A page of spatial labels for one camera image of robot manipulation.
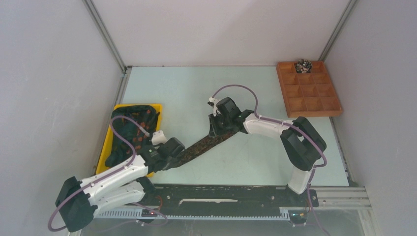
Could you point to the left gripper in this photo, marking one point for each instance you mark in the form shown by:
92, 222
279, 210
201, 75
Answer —
156, 148

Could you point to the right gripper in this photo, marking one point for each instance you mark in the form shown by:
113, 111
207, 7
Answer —
214, 129

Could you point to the dark key-patterned tie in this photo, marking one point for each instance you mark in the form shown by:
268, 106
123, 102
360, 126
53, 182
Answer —
202, 146

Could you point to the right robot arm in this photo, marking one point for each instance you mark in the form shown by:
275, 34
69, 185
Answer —
303, 144

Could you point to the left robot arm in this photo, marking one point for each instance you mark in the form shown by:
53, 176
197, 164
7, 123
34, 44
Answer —
80, 201

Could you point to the wooden compartment tray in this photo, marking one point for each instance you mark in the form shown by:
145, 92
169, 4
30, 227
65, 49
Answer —
308, 94

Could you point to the rolled patterned tie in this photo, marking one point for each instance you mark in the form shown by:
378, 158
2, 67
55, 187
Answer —
303, 66

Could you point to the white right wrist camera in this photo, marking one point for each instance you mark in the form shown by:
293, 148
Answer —
213, 103

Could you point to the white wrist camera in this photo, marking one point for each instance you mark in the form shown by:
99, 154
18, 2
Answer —
158, 138
213, 103

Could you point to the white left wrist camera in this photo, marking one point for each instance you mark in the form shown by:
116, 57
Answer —
158, 138

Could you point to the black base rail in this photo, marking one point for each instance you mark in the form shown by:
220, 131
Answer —
227, 201

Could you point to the aluminium frame rail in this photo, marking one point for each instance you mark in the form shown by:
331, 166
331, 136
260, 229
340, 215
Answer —
329, 198

